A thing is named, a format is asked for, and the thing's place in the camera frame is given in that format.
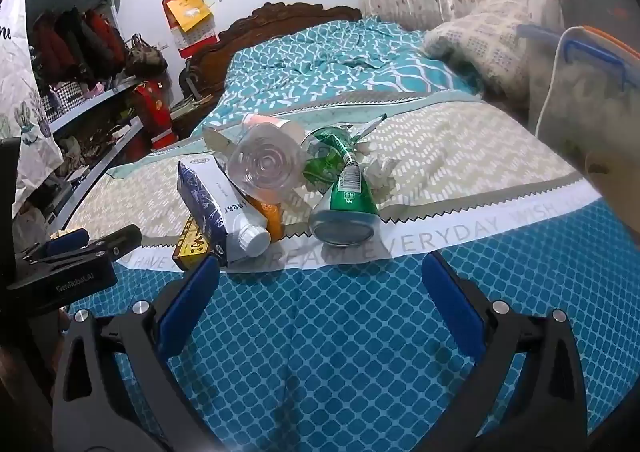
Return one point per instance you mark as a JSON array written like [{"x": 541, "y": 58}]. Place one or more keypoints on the teal patterned quilt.
[{"x": 310, "y": 61}]

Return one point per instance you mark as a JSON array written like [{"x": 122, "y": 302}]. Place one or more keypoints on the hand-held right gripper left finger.
[{"x": 187, "y": 302}]

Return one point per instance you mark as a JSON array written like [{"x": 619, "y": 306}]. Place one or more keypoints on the brown handbag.
[{"x": 142, "y": 56}]

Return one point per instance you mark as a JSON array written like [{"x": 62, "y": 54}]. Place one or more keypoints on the row of hanging bags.
[{"x": 75, "y": 46}]

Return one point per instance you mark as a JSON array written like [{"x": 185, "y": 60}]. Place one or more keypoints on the metal storage shelf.
[{"x": 90, "y": 101}]

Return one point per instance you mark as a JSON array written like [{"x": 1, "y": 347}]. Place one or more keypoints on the clear plastic bottle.
[{"x": 265, "y": 164}]

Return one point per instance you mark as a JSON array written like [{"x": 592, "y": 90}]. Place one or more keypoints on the crumpled white tissue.
[{"x": 380, "y": 171}]

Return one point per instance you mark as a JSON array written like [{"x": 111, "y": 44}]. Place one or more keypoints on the clear storage box blue latch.
[{"x": 585, "y": 101}]

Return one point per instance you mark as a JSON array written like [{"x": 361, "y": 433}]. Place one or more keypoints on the green drink can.
[{"x": 345, "y": 212}]

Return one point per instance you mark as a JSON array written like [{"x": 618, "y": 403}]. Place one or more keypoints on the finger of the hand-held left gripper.
[
  {"x": 112, "y": 242},
  {"x": 67, "y": 241}
]

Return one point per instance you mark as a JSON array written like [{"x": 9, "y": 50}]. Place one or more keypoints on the white orange paper cup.
[{"x": 275, "y": 124}]

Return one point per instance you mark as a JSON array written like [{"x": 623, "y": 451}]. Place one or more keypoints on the crumpled green wrapper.
[{"x": 325, "y": 151}]

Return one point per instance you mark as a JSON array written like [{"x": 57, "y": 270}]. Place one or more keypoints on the blue white drink carton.
[{"x": 210, "y": 202}]

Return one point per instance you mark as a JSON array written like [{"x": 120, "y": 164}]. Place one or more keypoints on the white printed cloth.
[{"x": 20, "y": 96}]

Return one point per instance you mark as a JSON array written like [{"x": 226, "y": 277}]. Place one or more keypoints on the orange soft toy fruit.
[{"x": 271, "y": 218}]

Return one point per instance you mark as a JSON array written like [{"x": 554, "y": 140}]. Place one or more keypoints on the beige blue patterned bed mat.
[{"x": 450, "y": 171}]

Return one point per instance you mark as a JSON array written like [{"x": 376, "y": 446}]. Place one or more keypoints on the beige patterned pillow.
[{"x": 480, "y": 36}]

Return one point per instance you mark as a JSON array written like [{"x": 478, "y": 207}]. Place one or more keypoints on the red yellow wall calendar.
[{"x": 187, "y": 14}]

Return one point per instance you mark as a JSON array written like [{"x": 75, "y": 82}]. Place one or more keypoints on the carved wooden headboard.
[{"x": 280, "y": 14}]

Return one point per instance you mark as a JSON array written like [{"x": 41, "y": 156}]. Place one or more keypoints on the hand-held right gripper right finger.
[{"x": 450, "y": 302}]

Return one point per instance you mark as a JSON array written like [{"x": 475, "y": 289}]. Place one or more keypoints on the yellow red small box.
[{"x": 192, "y": 246}]

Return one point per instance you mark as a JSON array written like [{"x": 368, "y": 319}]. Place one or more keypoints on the red gift bag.
[{"x": 155, "y": 111}]

